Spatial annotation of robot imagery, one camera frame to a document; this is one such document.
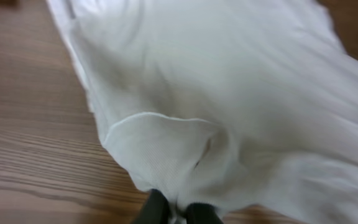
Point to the white Puma t-shirt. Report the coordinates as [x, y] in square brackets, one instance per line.
[229, 103]

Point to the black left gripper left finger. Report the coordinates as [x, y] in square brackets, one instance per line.
[155, 210]

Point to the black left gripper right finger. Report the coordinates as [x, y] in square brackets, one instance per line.
[201, 213]

